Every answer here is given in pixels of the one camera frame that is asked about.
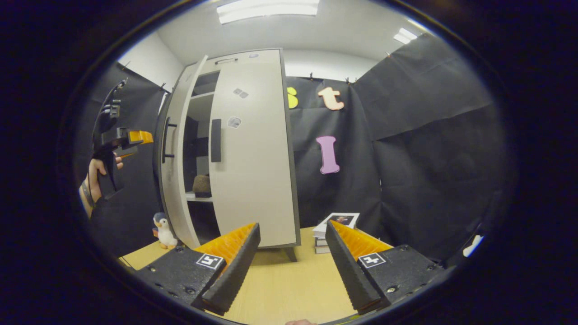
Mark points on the large ceiling light panel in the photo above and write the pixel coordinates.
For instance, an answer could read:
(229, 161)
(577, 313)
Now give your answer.
(268, 10)

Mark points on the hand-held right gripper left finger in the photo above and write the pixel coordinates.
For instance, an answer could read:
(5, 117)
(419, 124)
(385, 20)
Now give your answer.
(235, 275)

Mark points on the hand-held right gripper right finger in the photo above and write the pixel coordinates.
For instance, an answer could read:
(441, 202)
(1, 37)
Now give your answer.
(347, 275)

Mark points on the dark-edged book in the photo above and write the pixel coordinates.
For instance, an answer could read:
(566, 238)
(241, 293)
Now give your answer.
(321, 245)

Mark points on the white shoe cabinet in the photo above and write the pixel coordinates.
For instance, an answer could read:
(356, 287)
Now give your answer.
(202, 117)

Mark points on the white cabinet drawer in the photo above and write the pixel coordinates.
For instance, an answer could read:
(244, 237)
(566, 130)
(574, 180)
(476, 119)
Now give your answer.
(262, 56)

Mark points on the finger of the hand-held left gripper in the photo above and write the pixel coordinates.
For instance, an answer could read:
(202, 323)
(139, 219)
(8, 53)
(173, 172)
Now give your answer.
(141, 137)
(128, 155)

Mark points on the white photo cover book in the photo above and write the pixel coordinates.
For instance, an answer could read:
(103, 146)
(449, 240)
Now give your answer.
(336, 223)

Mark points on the black wristband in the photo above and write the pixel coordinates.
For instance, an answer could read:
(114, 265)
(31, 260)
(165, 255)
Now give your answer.
(89, 195)

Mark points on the small ceiling light panel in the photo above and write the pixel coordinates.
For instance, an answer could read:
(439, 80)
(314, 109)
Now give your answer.
(405, 35)

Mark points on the white cabinet door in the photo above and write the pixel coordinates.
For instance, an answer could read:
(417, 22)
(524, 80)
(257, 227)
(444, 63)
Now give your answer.
(253, 180)
(176, 198)

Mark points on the brown shoe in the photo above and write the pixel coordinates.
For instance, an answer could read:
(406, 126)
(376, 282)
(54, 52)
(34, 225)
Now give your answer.
(202, 186)

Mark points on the penguin plush toy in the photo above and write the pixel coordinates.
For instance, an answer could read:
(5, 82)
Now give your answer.
(165, 232)

